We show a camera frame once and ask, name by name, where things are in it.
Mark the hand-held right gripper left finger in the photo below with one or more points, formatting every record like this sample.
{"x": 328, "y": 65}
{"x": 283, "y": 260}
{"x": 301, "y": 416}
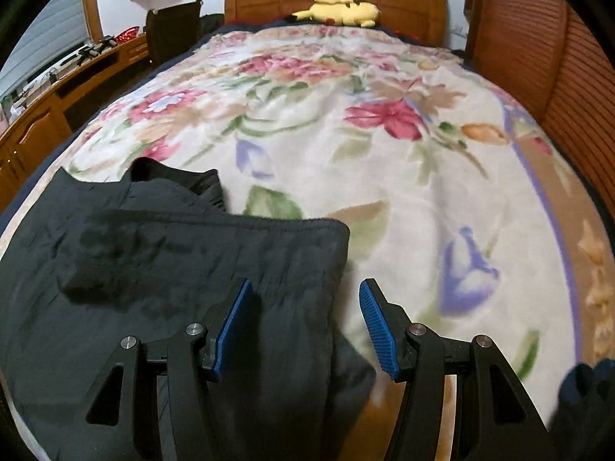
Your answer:
{"x": 234, "y": 329}

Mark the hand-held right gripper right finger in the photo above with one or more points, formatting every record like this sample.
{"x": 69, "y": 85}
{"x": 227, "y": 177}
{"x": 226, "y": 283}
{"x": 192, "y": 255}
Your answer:
{"x": 379, "y": 331}

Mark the black jacket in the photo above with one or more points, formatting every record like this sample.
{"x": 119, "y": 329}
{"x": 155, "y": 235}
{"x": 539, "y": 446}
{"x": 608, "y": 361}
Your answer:
{"x": 168, "y": 273}

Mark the floral blanket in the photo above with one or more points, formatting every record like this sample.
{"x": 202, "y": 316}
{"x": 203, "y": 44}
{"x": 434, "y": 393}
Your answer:
{"x": 384, "y": 163}

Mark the dark blue cloth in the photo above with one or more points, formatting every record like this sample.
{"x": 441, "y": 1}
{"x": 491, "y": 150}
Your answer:
{"x": 586, "y": 408}

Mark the long wooden cabinet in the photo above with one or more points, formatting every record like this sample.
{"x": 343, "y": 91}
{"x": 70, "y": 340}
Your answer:
{"x": 43, "y": 120}

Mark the dark chair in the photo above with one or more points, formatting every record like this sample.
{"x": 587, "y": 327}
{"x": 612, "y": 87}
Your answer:
{"x": 173, "y": 33}

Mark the row of cabinet-top clutter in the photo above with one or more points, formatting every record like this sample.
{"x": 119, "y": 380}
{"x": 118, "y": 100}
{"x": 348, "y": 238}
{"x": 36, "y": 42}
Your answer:
{"x": 86, "y": 50}

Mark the yellow plush toy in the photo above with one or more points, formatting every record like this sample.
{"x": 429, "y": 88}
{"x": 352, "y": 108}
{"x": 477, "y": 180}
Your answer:
{"x": 343, "y": 9}

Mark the wooden bed headboard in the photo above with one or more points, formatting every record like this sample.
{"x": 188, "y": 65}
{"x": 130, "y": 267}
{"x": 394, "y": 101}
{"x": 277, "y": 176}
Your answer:
{"x": 408, "y": 5}

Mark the wooden louvred wardrobe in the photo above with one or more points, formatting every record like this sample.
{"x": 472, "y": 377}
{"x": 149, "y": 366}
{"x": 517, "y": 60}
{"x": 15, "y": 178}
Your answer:
{"x": 538, "y": 38}

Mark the window with grey blind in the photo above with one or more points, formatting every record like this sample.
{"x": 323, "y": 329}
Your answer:
{"x": 43, "y": 43}

